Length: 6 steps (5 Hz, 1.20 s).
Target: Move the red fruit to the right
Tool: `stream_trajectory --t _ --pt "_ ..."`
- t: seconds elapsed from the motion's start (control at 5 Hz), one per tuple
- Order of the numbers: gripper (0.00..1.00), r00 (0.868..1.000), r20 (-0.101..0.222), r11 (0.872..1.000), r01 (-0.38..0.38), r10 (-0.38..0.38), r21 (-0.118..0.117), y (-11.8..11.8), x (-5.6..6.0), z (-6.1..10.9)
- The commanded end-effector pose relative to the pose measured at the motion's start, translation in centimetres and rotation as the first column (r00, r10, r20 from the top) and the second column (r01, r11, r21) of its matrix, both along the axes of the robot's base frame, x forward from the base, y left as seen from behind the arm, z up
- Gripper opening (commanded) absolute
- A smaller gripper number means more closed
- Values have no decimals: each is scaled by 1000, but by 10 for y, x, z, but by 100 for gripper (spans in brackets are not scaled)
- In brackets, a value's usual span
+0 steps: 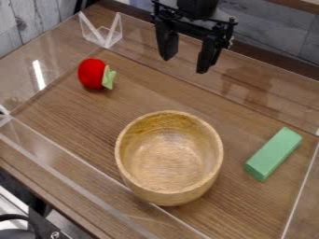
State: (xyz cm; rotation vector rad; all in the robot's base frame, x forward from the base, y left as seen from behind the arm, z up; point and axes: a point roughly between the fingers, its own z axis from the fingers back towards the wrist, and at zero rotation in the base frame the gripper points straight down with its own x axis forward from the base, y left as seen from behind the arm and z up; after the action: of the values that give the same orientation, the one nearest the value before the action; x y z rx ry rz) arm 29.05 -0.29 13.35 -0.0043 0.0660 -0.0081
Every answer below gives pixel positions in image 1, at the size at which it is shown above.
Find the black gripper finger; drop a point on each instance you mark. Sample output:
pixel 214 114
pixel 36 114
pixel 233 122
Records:
pixel 167 40
pixel 209 54

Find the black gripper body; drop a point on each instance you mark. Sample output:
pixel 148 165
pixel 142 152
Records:
pixel 197 18

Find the red plush fruit green leaf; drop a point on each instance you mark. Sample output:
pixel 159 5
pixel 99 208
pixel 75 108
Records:
pixel 95 74

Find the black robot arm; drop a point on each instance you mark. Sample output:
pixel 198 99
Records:
pixel 199 19

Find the wooden bowl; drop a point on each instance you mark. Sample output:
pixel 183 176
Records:
pixel 168 153

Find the green rectangular block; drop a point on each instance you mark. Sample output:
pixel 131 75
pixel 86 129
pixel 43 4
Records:
pixel 274 152

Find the clear acrylic corner bracket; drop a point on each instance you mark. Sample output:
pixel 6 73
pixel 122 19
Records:
pixel 102 36

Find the black metal stand bracket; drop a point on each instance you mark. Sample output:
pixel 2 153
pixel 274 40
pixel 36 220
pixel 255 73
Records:
pixel 39 227

